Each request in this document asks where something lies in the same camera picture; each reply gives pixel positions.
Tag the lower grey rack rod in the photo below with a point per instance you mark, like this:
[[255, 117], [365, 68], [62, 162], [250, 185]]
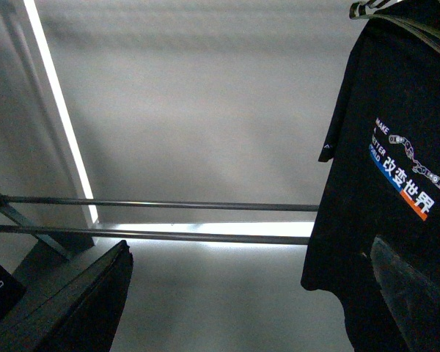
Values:
[[157, 235]]

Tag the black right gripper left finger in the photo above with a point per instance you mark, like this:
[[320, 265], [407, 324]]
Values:
[[76, 307]]

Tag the black printed t-shirt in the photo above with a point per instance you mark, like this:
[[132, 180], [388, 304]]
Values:
[[383, 144]]

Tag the grey metal rack frame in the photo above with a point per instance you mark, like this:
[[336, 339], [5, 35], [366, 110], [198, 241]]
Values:
[[65, 245]]

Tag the upper grey rack rod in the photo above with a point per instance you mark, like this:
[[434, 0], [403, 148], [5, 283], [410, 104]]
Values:
[[162, 204]]

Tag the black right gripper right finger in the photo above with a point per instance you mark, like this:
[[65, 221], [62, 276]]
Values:
[[410, 284]]

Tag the grey rack rod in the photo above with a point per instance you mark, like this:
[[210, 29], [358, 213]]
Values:
[[162, 204], [157, 235]]

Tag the metal clothes hanger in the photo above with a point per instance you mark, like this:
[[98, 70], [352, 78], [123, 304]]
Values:
[[429, 35]]

